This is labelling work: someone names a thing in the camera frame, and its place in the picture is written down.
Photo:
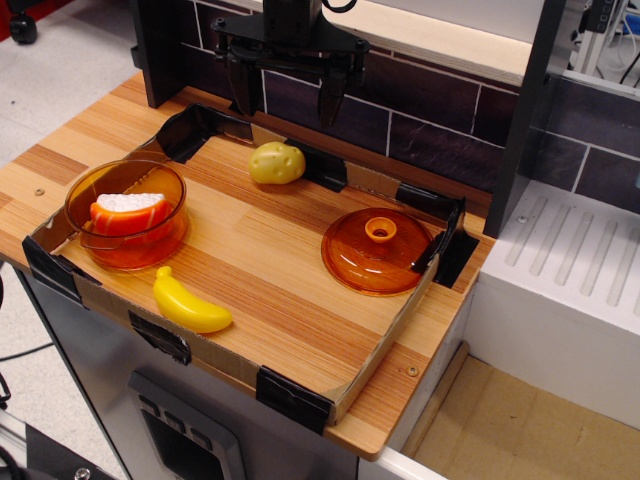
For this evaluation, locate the orange transparent plastic pot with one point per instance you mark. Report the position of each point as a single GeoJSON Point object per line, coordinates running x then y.
{"type": "Point", "coordinates": [135, 251]}

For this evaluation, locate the salmon sushi toy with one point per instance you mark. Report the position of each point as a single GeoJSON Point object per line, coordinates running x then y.
{"type": "Point", "coordinates": [128, 214]}

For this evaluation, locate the toy oven control panel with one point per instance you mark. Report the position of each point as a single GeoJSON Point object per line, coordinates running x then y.
{"type": "Point", "coordinates": [189, 444]}

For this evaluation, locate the yellow toy banana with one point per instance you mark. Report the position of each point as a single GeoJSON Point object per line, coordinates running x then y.
{"type": "Point", "coordinates": [186, 309]}

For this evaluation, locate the orange transparent pot lid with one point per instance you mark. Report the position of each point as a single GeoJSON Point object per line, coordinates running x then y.
{"type": "Point", "coordinates": [375, 251]}

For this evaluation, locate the white toy sink drainboard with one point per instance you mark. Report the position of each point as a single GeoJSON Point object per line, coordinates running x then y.
{"type": "Point", "coordinates": [556, 304]}

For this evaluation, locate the black chair caster wheel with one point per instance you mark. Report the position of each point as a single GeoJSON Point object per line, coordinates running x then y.
{"type": "Point", "coordinates": [23, 29]}

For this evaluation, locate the yellow toy potato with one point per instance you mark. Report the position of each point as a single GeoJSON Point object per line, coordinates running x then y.
{"type": "Point", "coordinates": [276, 163]}

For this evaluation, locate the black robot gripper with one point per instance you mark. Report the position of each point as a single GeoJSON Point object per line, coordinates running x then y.
{"type": "Point", "coordinates": [290, 37]}

